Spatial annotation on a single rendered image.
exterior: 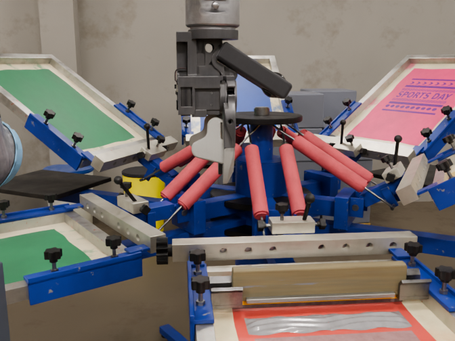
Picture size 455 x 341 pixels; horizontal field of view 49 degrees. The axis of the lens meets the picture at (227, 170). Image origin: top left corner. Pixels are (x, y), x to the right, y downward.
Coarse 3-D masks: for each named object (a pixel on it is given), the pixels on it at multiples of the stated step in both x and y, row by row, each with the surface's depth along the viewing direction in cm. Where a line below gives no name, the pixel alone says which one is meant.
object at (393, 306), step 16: (336, 304) 120; (352, 304) 120; (368, 304) 120; (384, 304) 120; (400, 304) 120; (416, 320) 112; (336, 336) 106; (352, 336) 106; (368, 336) 106; (384, 336) 106; (400, 336) 106; (416, 336) 106; (432, 336) 106
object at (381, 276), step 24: (312, 264) 117; (336, 264) 117; (360, 264) 117; (384, 264) 117; (264, 288) 115; (288, 288) 115; (312, 288) 116; (336, 288) 116; (360, 288) 117; (384, 288) 117
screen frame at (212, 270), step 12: (264, 264) 135; (276, 264) 135; (288, 264) 135; (300, 264) 135; (420, 300) 121; (432, 300) 116; (432, 312) 116; (444, 312) 111; (204, 324) 104; (204, 336) 99
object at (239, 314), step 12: (240, 312) 116; (252, 312) 116; (264, 312) 116; (276, 312) 116; (288, 312) 116; (300, 312) 116; (312, 312) 116; (240, 324) 111; (240, 336) 106; (252, 336) 106; (264, 336) 106; (276, 336) 106; (288, 336) 106; (300, 336) 106; (312, 336) 106; (324, 336) 106
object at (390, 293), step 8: (264, 296) 115; (272, 296) 115; (280, 296) 115; (288, 296) 115; (296, 296) 115; (304, 296) 115; (312, 296) 115; (320, 296) 115; (328, 296) 115; (336, 296) 115; (344, 296) 116; (352, 296) 116; (360, 296) 116; (368, 296) 116; (376, 296) 116; (384, 296) 116; (392, 296) 117
